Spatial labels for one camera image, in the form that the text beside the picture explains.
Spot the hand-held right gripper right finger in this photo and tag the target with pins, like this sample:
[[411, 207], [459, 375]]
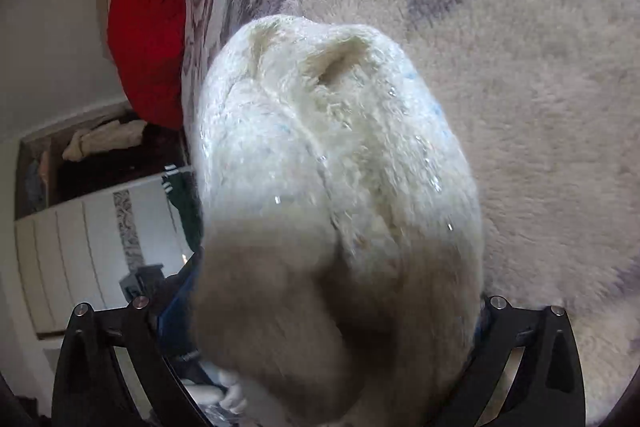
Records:
[[495, 332]]

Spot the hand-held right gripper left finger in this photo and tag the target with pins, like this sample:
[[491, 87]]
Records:
[[175, 322]]

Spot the white fuzzy jacket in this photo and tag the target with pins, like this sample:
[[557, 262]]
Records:
[[325, 157]]

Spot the pile of clothes on shelf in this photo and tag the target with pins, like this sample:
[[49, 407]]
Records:
[[36, 182]]

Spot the person's left hand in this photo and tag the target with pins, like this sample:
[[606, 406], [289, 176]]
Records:
[[232, 392]]

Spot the white sliding door wardrobe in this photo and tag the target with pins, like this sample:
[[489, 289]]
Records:
[[75, 232]]

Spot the green pants with white stripes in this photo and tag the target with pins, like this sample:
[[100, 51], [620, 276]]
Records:
[[187, 207]]

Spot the beige hanging coat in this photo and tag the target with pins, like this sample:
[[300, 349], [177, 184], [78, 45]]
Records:
[[100, 139]]

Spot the red quilt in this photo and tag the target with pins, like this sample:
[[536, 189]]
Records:
[[145, 37]]

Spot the floral plush blanket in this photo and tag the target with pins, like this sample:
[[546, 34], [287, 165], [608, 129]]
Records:
[[525, 82]]

